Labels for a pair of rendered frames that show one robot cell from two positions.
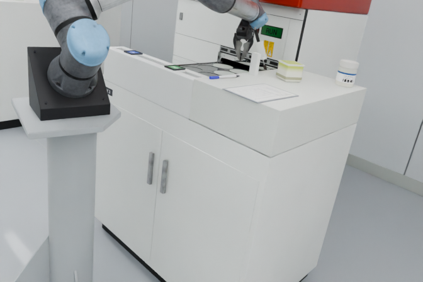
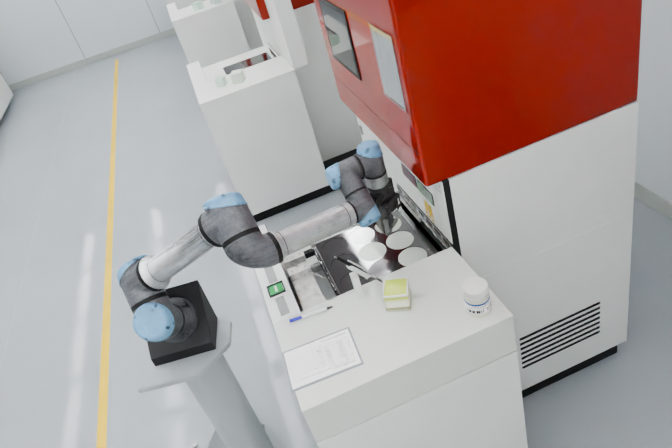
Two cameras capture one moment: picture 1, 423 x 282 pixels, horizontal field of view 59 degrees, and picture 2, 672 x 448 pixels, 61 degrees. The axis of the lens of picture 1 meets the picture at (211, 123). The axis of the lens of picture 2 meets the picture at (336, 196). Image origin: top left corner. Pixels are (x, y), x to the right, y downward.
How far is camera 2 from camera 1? 1.42 m
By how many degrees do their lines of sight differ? 38
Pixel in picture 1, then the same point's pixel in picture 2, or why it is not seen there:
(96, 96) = (198, 336)
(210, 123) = not seen: hidden behind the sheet
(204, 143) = not seen: hidden behind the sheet
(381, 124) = not seen: outside the picture
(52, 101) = (160, 349)
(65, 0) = (129, 287)
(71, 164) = (198, 389)
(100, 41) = (158, 324)
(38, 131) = (145, 386)
